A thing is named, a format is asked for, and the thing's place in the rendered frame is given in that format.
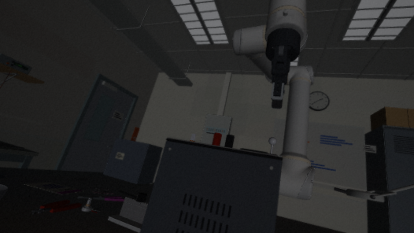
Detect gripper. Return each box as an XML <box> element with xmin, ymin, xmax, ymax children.
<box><xmin>265</xmin><ymin>28</ymin><xmax>301</xmax><ymax>109</ymax></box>

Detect dark grey bench supply body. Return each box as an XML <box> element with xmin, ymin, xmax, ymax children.
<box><xmin>140</xmin><ymin>138</ymin><xmax>283</xmax><ymax>233</ymax></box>

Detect white rest bar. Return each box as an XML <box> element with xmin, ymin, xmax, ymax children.
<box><xmin>107</xmin><ymin>195</ymin><xmax>150</xmax><ymax>233</ymax></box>

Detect white notice board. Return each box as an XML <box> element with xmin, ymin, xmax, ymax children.
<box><xmin>275</xmin><ymin>118</ymin><xmax>368</xmax><ymax>192</ymax></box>

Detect ceiling light panel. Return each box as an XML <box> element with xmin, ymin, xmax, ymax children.
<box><xmin>169</xmin><ymin>0</ymin><xmax>231</xmax><ymax>46</ymax></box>
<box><xmin>342</xmin><ymin>0</ymin><xmax>414</xmax><ymax>42</ymax></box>

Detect brown cardboard box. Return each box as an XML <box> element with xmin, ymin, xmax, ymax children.
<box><xmin>369</xmin><ymin>105</ymin><xmax>414</xmax><ymax>131</ymax></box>

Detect grey metal cabinet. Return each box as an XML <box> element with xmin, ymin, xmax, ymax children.
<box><xmin>364</xmin><ymin>124</ymin><xmax>414</xmax><ymax>233</ymax></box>

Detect grey equipment box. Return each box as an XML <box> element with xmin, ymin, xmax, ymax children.
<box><xmin>102</xmin><ymin>139</ymin><xmax>163</xmax><ymax>186</ymax></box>

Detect dark blue-grey door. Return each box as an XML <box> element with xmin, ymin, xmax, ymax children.
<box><xmin>57</xmin><ymin>73</ymin><xmax>139</xmax><ymax>172</ymax></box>

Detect small white cone part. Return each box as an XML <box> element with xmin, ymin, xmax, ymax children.
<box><xmin>80</xmin><ymin>197</ymin><xmax>94</xmax><ymax>213</ymax></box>

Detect grey instrument with green display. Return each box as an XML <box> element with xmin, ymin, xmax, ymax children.
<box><xmin>0</xmin><ymin>53</ymin><xmax>33</xmax><ymax>76</ymax></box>

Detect dark side table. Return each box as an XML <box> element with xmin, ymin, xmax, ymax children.
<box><xmin>0</xmin><ymin>140</ymin><xmax>39</xmax><ymax>170</ymax></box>

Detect round wall clock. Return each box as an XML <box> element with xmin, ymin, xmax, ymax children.
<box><xmin>308</xmin><ymin>91</ymin><xmax>331</xmax><ymax>113</ymax></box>

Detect white ball toggle switch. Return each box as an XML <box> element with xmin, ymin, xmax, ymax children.
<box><xmin>268</xmin><ymin>136</ymin><xmax>278</xmax><ymax>156</ymax></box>

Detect white wall box with conduit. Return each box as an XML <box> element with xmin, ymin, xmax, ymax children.
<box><xmin>203</xmin><ymin>71</ymin><xmax>234</xmax><ymax>136</ymax></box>

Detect dark ceiling duct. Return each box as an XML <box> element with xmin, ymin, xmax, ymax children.
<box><xmin>88</xmin><ymin>0</ymin><xmax>194</xmax><ymax>87</ymax></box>

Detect magenta handled screwdriver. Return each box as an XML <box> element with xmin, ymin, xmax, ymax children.
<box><xmin>77</xmin><ymin>195</ymin><xmax>126</xmax><ymax>203</ymax></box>

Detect red handled pliers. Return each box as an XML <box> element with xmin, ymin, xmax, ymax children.
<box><xmin>31</xmin><ymin>198</ymin><xmax>83</xmax><ymax>215</ymax></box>

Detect wooden wall shelf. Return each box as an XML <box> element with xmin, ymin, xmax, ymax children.
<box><xmin>0</xmin><ymin>64</ymin><xmax>45</xmax><ymax>86</ymax></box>

